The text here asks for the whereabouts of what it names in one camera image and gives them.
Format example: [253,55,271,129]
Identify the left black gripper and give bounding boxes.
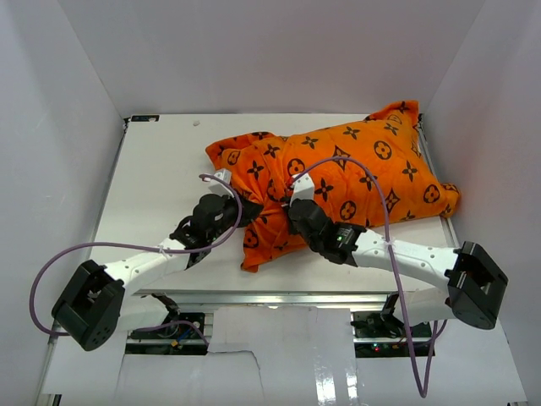
[207,188,261,242]

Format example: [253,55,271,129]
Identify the orange patterned pillowcase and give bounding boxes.
[205,100,461,272]

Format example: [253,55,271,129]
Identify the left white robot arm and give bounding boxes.
[52,194,263,351]

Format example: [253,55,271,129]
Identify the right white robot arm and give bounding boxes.
[287,200,508,337]

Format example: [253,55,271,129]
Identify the left blue corner label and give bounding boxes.
[130,114,160,123]

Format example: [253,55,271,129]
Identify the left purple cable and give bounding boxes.
[28,172,244,348]

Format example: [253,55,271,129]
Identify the purple cable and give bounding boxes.
[28,172,244,348]
[289,155,449,399]

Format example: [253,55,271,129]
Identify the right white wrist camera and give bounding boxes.
[288,173,315,207]

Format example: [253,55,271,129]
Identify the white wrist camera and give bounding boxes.
[288,173,315,207]
[199,169,232,194]

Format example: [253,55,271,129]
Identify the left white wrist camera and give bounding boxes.
[199,169,232,194]

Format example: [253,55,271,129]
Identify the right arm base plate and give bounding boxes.
[350,303,409,359]

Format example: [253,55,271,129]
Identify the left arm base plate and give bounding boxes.
[125,294,213,356]

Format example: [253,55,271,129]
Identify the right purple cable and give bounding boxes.
[289,155,449,399]

